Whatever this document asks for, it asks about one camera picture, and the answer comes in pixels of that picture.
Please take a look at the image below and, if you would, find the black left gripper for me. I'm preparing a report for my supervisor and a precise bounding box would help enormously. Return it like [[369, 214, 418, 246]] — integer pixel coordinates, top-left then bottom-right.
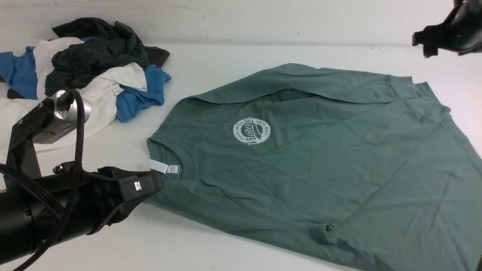
[[1, 165, 163, 264]]

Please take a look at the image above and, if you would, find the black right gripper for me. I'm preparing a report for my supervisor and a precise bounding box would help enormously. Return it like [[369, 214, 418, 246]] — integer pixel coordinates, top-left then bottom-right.
[[412, 0, 482, 58]]

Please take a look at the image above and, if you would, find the green long-sleeved shirt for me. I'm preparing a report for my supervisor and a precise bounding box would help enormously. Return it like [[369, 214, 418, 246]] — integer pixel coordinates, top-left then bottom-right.
[[147, 64, 482, 271]]

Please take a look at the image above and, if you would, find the blue shirt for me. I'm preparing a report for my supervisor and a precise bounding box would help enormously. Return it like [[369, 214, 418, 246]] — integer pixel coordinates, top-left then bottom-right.
[[1, 46, 171, 122]]

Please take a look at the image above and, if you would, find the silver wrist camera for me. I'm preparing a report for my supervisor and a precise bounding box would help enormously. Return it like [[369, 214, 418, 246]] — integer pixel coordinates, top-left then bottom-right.
[[32, 89, 92, 145]]

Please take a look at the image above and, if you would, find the black camera cable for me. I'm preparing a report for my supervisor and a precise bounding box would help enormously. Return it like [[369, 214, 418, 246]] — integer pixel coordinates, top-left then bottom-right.
[[0, 90, 85, 271]]

